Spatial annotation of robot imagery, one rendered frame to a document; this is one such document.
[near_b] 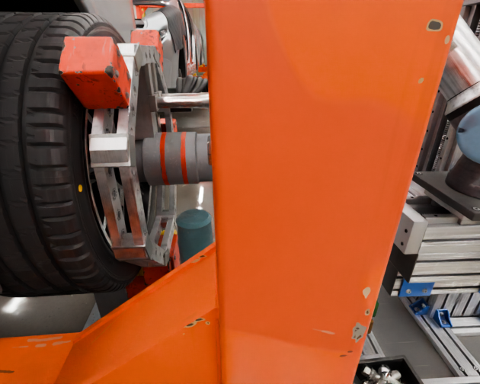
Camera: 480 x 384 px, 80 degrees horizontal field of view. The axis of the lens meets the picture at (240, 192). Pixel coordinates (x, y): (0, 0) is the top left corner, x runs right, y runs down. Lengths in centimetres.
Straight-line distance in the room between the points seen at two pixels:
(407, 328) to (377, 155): 109
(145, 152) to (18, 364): 45
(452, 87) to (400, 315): 90
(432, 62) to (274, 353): 30
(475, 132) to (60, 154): 68
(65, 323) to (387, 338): 134
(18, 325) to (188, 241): 116
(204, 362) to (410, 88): 34
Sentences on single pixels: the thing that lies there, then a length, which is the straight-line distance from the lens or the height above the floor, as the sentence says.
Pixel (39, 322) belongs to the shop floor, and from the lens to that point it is 169.
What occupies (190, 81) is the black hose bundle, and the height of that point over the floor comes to 103.
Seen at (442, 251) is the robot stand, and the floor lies 69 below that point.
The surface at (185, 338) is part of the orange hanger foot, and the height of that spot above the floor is 82.
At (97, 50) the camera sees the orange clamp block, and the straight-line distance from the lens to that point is 51.
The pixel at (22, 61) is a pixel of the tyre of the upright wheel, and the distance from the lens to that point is 59.
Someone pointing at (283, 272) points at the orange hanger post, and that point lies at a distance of 27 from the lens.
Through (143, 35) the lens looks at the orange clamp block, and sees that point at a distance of 92.
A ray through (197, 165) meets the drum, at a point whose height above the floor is 85.
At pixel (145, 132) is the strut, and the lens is 75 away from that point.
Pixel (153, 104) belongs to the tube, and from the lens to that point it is 71.
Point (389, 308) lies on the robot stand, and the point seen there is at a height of 21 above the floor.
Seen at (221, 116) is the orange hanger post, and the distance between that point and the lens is 20.
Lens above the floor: 110
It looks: 26 degrees down
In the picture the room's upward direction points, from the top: straight up
